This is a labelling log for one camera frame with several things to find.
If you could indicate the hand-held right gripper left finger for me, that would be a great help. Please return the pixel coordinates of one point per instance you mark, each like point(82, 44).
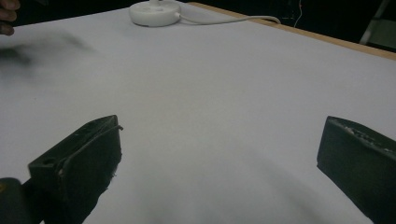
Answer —
point(84, 161)

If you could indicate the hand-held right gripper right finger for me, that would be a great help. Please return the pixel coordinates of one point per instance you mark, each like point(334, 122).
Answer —
point(358, 165)

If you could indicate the grey metal stand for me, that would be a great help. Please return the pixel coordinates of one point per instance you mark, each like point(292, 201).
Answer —
point(378, 26)

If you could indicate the white round lamp base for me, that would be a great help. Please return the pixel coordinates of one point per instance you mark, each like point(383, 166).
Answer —
point(154, 12)

